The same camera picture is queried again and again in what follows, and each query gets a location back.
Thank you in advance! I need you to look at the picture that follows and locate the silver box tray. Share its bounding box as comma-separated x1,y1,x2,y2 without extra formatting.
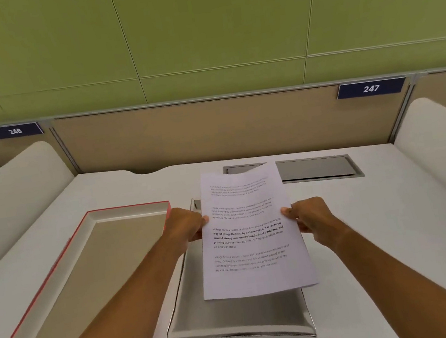
149,184,318,338

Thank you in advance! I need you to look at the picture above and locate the person's right forearm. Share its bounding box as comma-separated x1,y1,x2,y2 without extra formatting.
324,213,446,338

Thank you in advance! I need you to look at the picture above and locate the red box lid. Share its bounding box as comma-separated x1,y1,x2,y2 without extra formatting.
0,200,188,338

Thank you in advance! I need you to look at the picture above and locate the white printed paper sheet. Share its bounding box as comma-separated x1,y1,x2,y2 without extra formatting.
187,158,320,303

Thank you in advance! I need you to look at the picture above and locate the person's right hand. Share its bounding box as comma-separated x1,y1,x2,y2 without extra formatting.
279,193,348,254

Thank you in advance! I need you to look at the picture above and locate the person's left forearm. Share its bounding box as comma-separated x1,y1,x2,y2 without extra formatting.
25,233,199,338

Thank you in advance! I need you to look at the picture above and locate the white curved side divider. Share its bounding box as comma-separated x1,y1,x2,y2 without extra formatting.
0,137,87,283
389,94,446,251

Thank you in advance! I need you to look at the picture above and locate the grey desk cable hatch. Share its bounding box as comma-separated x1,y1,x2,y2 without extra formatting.
223,149,365,195

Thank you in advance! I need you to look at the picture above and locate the blue number sign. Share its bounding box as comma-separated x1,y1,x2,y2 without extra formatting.
0,121,44,140
335,76,408,101

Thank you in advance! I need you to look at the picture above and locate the person's left hand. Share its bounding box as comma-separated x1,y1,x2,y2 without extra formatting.
159,204,213,247

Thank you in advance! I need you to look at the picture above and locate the beige desk partition panel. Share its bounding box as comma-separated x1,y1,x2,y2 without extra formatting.
0,65,446,195

